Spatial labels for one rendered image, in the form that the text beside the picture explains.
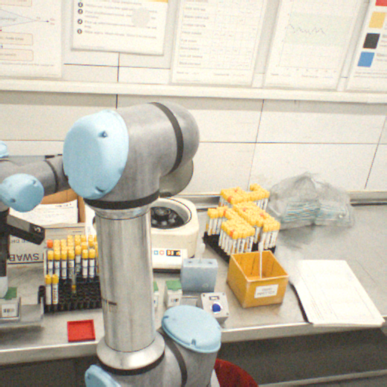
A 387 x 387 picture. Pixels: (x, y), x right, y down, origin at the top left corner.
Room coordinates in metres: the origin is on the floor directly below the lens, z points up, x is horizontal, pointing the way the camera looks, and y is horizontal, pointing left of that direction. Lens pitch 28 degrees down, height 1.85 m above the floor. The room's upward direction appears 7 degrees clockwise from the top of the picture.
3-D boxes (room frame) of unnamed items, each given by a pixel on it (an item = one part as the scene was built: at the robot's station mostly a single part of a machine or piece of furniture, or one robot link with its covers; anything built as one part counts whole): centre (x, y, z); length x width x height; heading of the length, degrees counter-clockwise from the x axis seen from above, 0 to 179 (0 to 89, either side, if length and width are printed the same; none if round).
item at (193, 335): (0.77, -0.02, 1.12); 0.13 x 0.12 x 0.14; 139
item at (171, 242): (1.46, 0.09, 0.94); 0.30 x 0.24 x 0.12; 9
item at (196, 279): (1.25, -0.04, 0.92); 0.10 x 0.07 x 0.10; 100
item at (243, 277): (1.28, -0.22, 0.93); 0.13 x 0.13 x 0.10; 22
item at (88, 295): (1.14, 0.30, 0.93); 0.17 x 0.09 x 0.11; 108
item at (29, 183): (0.95, 0.35, 1.32); 0.11 x 0.11 x 0.08; 49
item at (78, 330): (1.02, 0.24, 0.88); 0.07 x 0.07 x 0.01; 18
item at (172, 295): (1.18, 0.02, 0.91); 0.05 x 0.04 x 0.07; 18
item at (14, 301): (1.01, 0.42, 0.95); 0.05 x 0.04 x 0.06; 18
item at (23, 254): (1.41, 0.46, 0.95); 0.29 x 0.25 x 0.15; 18
